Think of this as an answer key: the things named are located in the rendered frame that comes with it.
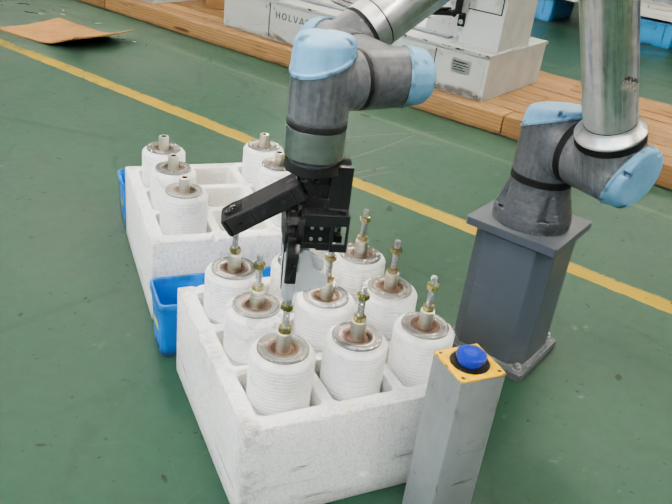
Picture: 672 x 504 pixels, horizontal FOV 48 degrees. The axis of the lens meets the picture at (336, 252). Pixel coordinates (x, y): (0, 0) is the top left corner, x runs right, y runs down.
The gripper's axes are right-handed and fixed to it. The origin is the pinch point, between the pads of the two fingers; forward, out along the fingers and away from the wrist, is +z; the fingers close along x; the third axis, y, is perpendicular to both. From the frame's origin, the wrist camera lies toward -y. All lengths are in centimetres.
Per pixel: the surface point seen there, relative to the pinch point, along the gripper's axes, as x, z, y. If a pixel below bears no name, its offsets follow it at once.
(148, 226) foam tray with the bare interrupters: 51, 16, -23
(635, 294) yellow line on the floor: 61, 35, 95
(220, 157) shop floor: 137, 34, -9
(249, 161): 78, 12, -2
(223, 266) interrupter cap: 23.0, 9.1, -8.0
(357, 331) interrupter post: 2.3, 7.5, 11.6
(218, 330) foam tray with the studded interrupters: 14.8, 16.5, -8.4
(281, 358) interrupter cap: -2.7, 8.9, 0.2
